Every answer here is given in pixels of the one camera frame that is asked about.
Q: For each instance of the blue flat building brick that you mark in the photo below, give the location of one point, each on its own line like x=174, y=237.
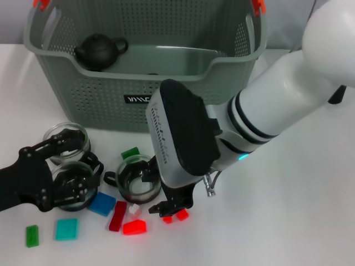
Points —
x=102, y=204

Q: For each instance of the bright red sloped brick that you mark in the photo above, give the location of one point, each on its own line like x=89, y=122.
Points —
x=134, y=227

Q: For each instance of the small green building brick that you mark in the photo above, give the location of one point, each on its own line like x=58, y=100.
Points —
x=130, y=152

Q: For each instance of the dark red long brick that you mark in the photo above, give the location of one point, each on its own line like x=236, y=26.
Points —
x=117, y=217

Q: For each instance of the tiny red building brick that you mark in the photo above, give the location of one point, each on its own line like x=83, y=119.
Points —
x=167, y=220

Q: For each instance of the glass teacup with black holder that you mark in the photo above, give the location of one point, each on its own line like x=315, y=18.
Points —
x=152, y=74
x=52, y=133
x=130, y=195
x=70, y=167

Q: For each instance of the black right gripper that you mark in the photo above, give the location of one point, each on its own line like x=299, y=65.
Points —
x=177, y=196

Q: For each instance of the grey-green perforated storage basket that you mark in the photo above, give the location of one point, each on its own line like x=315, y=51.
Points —
x=111, y=110

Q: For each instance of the long green building brick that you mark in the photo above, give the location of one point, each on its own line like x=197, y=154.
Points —
x=32, y=237

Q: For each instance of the small white building brick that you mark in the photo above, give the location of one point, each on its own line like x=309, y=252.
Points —
x=134, y=210

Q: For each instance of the dark clay teapot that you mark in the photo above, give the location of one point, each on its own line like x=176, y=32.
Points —
x=97, y=52

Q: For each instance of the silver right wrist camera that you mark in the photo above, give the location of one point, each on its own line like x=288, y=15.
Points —
x=183, y=133

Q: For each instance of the small red building brick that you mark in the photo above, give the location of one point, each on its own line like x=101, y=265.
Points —
x=183, y=216

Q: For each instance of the teal flat building brick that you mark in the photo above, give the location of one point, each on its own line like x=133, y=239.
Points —
x=66, y=230

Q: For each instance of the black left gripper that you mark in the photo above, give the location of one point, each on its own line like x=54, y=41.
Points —
x=27, y=180

